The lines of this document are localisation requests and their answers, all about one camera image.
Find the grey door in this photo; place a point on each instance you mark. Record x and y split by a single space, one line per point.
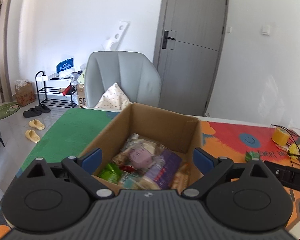
190 67

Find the grey door frame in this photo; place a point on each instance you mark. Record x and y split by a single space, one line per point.
5 42

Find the printed cardboard carton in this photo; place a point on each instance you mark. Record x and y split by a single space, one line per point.
82 97

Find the black shoe rack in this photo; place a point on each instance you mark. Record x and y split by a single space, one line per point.
52 92

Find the pink snack packet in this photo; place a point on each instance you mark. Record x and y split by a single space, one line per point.
140 156

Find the blue plastic bag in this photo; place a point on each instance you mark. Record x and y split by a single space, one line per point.
65 65

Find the brown cardboard box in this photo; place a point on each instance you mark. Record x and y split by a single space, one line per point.
152 120

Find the black slipper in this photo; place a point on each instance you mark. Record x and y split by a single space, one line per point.
43 109
32 113

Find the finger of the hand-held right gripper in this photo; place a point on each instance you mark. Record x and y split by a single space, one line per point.
277 172

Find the colourful printed table mat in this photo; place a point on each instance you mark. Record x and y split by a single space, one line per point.
75 127

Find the yellow toy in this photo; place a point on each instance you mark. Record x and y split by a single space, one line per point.
296 147

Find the small cardboard carton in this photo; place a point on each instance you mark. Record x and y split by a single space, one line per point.
25 93

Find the green floor rug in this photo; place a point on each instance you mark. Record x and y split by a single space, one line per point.
7 110

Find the white board with holes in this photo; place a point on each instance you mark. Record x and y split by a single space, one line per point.
117 35

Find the green snack packet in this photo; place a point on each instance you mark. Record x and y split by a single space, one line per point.
110 172

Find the yellow slipper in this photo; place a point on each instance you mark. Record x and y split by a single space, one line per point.
32 136
36 124

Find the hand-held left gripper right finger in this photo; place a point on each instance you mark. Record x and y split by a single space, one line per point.
202 160

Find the long purple snack packet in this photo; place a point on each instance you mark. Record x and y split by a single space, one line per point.
162 170

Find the patterned white cushion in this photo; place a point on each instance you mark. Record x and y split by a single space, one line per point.
113 98

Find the grey upholstered chair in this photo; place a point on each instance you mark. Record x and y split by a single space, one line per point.
130 75

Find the green snack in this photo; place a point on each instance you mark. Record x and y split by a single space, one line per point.
251 156

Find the yellow tape roll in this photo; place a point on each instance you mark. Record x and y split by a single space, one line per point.
279 136

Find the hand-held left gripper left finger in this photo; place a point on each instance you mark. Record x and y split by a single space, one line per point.
92 158

